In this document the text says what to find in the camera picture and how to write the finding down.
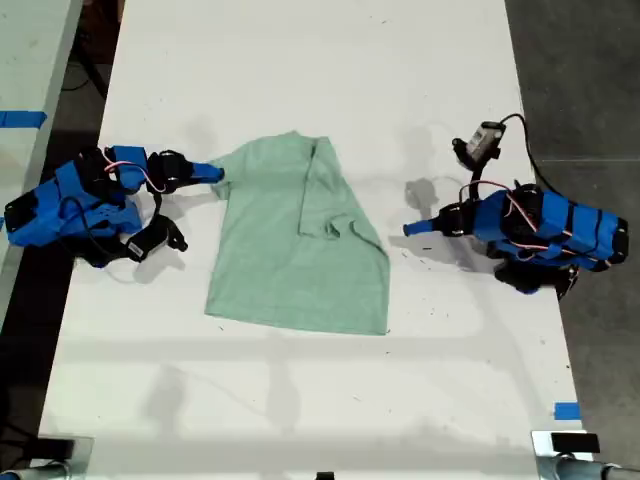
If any small black box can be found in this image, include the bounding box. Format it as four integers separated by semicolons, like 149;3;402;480
550;432;601;454
35;437;77;461

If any black camera cable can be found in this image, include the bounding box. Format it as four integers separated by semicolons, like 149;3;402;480
59;196;129;269
499;113;550;190

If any black floor cable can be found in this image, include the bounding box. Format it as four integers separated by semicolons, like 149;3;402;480
62;54;110;100

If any pale side table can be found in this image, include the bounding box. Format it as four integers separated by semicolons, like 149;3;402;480
0;0;85;321

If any black camera box white label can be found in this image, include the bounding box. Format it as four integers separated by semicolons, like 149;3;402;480
124;215;190;264

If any red white servo wire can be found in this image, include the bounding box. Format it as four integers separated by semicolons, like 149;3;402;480
458;182;542;234
103;148;167;195

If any metal table bracket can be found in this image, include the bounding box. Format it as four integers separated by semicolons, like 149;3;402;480
0;434;95;480
530;429;640;480

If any pale green T-shirt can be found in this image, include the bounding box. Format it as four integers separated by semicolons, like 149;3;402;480
203;130;391;336

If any black camera box grey face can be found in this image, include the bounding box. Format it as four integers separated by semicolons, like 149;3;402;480
451;120;507;172

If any long blue tape strip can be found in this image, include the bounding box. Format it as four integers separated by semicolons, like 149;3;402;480
0;110;49;129

